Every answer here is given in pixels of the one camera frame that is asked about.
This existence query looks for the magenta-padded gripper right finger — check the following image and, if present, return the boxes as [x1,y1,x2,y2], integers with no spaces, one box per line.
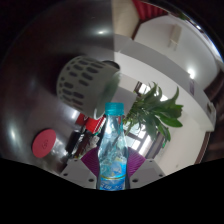
[126,147,166,190]

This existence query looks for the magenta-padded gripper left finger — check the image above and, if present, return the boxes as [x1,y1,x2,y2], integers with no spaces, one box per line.
[59,146,101,190]

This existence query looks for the clear bottle with teal cap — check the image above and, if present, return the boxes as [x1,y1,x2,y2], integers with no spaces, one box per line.
[96,102,130,191]

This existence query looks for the dark framed window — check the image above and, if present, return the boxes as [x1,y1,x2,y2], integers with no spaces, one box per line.
[126,82,168,156]

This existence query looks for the flat round red coaster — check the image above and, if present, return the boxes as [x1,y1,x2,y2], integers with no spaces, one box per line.
[31,128,58,159]

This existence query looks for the red plastic box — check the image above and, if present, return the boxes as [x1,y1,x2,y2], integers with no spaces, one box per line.
[79,113,107,134]

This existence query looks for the leafy plant in white pot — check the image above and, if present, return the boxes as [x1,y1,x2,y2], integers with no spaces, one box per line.
[113,82,184,148]

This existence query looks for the grey patterned ceramic cup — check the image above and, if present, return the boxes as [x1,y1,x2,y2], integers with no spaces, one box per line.
[55,55,122,120]

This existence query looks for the glowing wall lamp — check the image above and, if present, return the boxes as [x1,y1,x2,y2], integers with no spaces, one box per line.
[186,68,196,79]

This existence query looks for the white wall radiator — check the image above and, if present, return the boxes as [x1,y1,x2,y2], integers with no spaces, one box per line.
[168,23,183,51]

